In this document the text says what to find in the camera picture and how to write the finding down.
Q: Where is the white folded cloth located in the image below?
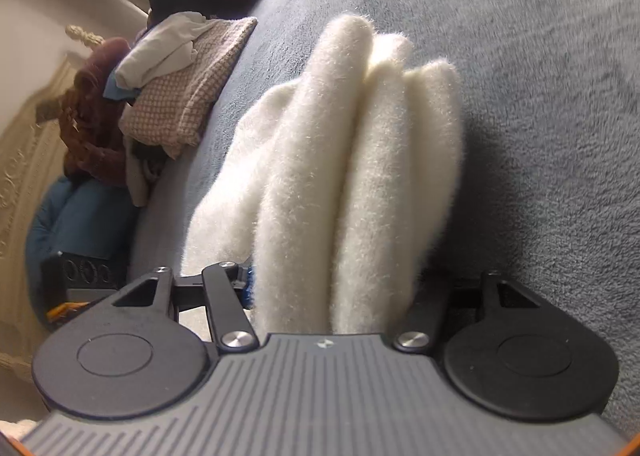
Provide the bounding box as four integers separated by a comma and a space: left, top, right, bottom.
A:
115, 11, 212, 89

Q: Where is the off-white crumpled garment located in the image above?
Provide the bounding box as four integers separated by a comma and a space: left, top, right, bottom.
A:
124, 136, 168, 208

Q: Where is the light blue cloth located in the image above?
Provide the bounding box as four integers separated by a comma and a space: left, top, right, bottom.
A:
102, 73, 143, 102

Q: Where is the pink checked knit garment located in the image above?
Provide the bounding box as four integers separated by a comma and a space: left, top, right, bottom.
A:
119, 16, 259, 160

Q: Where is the grey-blue bed blanket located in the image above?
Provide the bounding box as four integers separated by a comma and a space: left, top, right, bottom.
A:
127, 0, 640, 437

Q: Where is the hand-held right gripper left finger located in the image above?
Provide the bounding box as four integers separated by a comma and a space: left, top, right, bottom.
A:
112, 261, 260, 353

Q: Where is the cream deer sweater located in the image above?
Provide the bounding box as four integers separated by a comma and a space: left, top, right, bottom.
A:
180, 13, 464, 337

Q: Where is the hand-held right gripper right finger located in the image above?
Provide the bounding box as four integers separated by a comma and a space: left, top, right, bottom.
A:
392, 271, 543, 353

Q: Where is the cream carved headboard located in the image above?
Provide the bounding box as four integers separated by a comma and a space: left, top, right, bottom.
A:
0, 25, 108, 377

